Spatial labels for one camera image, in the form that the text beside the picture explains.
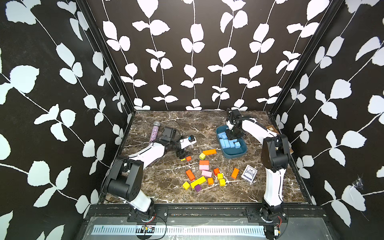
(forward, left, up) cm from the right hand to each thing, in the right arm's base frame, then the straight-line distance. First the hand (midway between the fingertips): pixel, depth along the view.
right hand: (229, 134), depth 99 cm
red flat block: (-18, +17, -6) cm, 25 cm away
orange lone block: (-24, -2, -6) cm, 25 cm away
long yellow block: (-30, +21, -5) cm, 37 cm away
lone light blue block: (+1, +4, -2) cm, 4 cm away
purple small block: (-33, +21, -5) cm, 40 cm away
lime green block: (-14, +18, -4) cm, 24 cm away
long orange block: (-10, +13, -7) cm, 18 cm away
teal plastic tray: (-11, -1, -5) cm, 12 cm away
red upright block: (-16, +27, -4) cm, 31 cm away
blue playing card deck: (-25, -10, -5) cm, 27 cm away
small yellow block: (-32, +27, -4) cm, 43 cm away
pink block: (-25, +16, -6) cm, 30 cm away
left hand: (-11, +26, +4) cm, 28 cm away
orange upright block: (-26, +25, -5) cm, 37 cm away
